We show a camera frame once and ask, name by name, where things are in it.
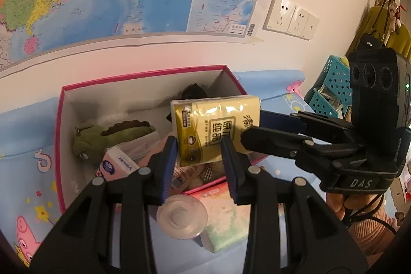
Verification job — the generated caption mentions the clear plastic packet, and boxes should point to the clear plastic packet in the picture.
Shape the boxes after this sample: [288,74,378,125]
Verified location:
[124,133,167,162]

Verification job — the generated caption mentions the small white tissue pack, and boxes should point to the small white tissue pack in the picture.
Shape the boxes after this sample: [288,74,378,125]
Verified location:
[99,146,140,180]

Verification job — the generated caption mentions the black soft cloth item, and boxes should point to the black soft cloth item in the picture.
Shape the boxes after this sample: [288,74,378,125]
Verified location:
[165,83,209,122]

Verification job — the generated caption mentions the black cable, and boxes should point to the black cable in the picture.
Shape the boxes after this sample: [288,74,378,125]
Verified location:
[340,191,402,236]

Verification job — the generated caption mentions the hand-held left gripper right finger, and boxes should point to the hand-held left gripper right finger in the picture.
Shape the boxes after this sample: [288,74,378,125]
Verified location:
[221,136,368,274]

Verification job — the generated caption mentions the blue cartoon printed blanket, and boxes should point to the blue cartoon printed blanket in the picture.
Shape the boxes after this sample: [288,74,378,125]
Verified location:
[0,69,322,274]

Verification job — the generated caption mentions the pink cardboard box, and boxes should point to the pink cardboard box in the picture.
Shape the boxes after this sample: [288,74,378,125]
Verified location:
[55,65,268,213]

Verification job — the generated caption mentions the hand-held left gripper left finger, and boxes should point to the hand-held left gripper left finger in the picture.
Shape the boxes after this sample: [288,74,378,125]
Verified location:
[30,135,179,274]

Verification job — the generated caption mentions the person's right forearm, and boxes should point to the person's right forearm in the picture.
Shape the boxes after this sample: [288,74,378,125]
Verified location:
[345,187,402,253]

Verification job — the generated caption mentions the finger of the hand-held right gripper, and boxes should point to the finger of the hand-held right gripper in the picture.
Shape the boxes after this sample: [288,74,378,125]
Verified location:
[259,110,354,143]
[241,127,363,163]

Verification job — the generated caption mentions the pastel tissue box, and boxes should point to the pastel tissue box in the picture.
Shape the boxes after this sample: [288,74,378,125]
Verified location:
[189,178,254,253]

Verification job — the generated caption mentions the person's right hand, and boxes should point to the person's right hand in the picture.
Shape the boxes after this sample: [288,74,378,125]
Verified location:
[326,191,379,224]

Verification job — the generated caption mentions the small hanging plush toy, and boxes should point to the small hanging plush toy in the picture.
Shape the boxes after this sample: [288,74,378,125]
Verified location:
[387,0,403,35]

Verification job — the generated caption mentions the yellow tissue pack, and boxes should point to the yellow tissue pack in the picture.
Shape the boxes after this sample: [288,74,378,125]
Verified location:
[170,95,261,167]

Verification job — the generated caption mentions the white lotion pump bottle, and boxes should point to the white lotion pump bottle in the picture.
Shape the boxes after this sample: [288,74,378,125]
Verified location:
[156,195,208,240]

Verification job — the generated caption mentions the green crocodile plush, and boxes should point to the green crocodile plush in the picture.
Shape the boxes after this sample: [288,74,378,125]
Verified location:
[72,120,156,160]

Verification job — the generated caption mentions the yellow-green hanging garment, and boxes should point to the yellow-green hanging garment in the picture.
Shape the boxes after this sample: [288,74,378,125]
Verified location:
[347,6,411,53]

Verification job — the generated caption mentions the beige teddy bear plush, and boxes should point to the beige teddy bear plush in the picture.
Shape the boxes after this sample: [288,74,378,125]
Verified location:
[193,162,227,185]

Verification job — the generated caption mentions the teal perforated basket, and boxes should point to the teal perforated basket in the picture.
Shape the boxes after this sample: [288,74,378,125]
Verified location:
[304,55,354,119]

